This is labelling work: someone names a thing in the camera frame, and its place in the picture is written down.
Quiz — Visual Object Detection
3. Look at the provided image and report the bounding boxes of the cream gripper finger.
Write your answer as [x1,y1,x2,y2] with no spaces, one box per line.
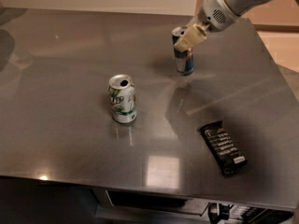
[174,24,206,51]

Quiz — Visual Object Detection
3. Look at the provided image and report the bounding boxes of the blue silver Red Bull can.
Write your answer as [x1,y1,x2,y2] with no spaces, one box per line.
[172,26,193,77]

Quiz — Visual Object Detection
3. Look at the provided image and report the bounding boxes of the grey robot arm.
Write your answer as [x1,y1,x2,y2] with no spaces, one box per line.
[174,0,299,52]

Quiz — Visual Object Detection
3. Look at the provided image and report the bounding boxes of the white green soda can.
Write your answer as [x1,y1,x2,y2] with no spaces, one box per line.
[108,74,136,124]

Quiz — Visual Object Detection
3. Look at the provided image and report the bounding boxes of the black snack bar wrapper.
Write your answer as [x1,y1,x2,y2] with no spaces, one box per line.
[198,120,248,175]

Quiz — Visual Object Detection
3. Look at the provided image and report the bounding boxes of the black drawer under table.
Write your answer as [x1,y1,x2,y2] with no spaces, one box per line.
[92,188,209,217]

